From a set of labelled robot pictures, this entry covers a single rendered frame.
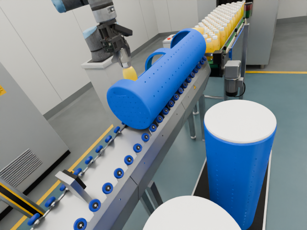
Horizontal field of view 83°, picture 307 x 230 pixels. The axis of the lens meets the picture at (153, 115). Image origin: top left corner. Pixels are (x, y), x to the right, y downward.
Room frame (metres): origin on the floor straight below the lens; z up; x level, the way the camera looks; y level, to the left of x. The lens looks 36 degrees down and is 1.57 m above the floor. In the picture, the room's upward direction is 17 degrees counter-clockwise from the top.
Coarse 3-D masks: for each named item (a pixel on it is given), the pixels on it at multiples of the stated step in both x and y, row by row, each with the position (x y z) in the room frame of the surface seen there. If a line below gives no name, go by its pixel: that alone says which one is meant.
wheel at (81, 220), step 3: (78, 219) 0.34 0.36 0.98; (81, 219) 0.34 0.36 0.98; (84, 219) 0.34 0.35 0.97; (75, 222) 0.33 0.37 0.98; (78, 222) 0.33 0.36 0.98; (81, 222) 0.33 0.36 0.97; (84, 222) 0.33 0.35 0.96; (75, 225) 0.32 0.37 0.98; (78, 225) 0.32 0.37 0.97; (81, 225) 0.32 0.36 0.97; (84, 225) 0.32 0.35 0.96; (75, 228) 0.31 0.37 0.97; (78, 228) 0.31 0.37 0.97; (81, 228) 0.31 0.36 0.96; (84, 228) 0.31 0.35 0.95
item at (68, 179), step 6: (60, 174) 0.47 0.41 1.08; (66, 174) 0.47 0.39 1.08; (72, 174) 0.46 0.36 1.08; (60, 180) 0.46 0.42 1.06; (66, 180) 0.44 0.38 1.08; (72, 180) 0.43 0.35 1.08; (78, 180) 0.44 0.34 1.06; (66, 186) 0.46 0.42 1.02; (72, 186) 0.41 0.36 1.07; (78, 186) 0.42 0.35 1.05; (84, 186) 0.44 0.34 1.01; (72, 192) 0.46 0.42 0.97; (78, 192) 0.41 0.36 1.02; (84, 192) 0.42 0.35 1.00; (84, 198) 0.41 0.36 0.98; (90, 198) 0.43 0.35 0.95
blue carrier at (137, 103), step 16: (192, 32) 1.33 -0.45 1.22; (160, 48) 1.13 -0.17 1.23; (176, 48) 1.10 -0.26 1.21; (192, 48) 1.17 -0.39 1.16; (160, 64) 0.93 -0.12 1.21; (176, 64) 0.97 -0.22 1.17; (192, 64) 1.10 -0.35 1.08; (128, 80) 0.79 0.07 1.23; (144, 80) 0.79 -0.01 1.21; (160, 80) 0.82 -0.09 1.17; (176, 80) 0.91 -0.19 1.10; (112, 96) 0.81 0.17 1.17; (128, 96) 0.74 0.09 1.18; (144, 96) 0.71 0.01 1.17; (160, 96) 0.76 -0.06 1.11; (128, 112) 0.77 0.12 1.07; (144, 112) 0.70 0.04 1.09; (144, 128) 0.72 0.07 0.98
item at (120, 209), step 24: (192, 96) 1.07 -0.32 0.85; (168, 120) 0.81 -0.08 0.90; (120, 144) 0.71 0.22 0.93; (168, 144) 0.79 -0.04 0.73; (96, 168) 0.59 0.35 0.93; (144, 168) 0.56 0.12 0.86; (96, 192) 0.46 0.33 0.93; (120, 192) 0.45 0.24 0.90; (48, 216) 0.42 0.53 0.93; (72, 216) 0.38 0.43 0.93; (120, 216) 0.39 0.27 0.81
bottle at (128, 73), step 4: (124, 68) 0.84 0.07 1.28; (128, 68) 0.83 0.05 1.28; (132, 68) 0.84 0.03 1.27; (124, 72) 0.83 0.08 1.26; (128, 72) 0.82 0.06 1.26; (132, 72) 0.83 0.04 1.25; (124, 76) 0.83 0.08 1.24; (128, 76) 0.82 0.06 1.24; (132, 76) 0.82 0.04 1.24; (136, 76) 0.84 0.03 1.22
